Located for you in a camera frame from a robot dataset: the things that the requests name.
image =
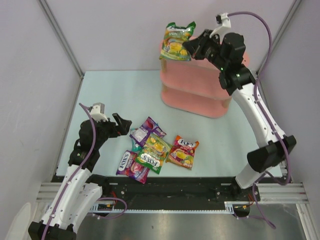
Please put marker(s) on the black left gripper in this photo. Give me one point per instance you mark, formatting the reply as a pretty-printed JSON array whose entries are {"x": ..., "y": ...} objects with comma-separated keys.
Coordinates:
[{"x": 116, "y": 128}]

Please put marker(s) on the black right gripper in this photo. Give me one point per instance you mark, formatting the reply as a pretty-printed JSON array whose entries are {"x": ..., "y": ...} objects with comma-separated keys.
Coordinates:
[{"x": 203, "y": 46}]

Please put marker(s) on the green spring tea candy bag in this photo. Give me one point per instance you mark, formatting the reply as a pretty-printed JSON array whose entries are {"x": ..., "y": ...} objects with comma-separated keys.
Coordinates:
[{"x": 172, "y": 44}]

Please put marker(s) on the green Fox's candy bag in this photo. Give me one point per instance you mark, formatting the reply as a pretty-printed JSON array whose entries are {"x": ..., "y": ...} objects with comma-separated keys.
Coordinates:
[{"x": 154, "y": 153}]

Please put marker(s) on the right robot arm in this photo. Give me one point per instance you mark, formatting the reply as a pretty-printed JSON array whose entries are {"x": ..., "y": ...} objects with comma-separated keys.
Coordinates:
[{"x": 274, "y": 145}]

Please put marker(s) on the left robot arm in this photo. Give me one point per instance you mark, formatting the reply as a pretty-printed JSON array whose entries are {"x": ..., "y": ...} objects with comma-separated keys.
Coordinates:
[{"x": 80, "y": 188}]

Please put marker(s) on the teal Fox's candy bag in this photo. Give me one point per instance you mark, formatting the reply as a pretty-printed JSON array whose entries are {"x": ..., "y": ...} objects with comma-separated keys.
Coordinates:
[{"x": 135, "y": 147}]

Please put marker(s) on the purple candy bag face-down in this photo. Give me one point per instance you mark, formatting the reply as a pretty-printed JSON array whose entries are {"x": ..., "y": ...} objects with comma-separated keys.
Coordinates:
[{"x": 141, "y": 134}]

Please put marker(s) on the purple Fox's berries candy bag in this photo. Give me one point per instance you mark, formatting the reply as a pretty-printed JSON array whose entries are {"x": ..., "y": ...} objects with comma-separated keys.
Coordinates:
[{"x": 129, "y": 167}]

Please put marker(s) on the orange Fox's fruits candy bag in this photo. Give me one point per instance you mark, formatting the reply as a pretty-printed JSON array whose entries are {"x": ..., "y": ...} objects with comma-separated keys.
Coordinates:
[{"x": 182, "y": 153}]

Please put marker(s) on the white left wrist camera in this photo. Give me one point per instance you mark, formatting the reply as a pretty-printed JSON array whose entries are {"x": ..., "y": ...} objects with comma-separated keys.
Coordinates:
[{"x": 97, "y": 112}]

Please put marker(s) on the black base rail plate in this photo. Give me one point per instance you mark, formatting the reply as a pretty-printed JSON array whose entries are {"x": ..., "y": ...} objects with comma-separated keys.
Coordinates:
[{"x": 177, "y": 193}]

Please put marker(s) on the right aluminium corner post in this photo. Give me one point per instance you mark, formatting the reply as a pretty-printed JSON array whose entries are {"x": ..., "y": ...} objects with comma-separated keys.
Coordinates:
[{"x": 280, "y": 33}]

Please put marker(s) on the aluminium corner post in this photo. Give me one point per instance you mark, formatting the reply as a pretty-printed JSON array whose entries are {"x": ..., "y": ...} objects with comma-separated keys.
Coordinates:
[
  {"x": 45, "y": 7},
  {"x": 280, "y": 33}
]

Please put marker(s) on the left aluminium corner post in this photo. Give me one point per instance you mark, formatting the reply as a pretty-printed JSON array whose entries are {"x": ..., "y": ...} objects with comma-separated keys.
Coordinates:
[{"x": 45, "y": 7}]

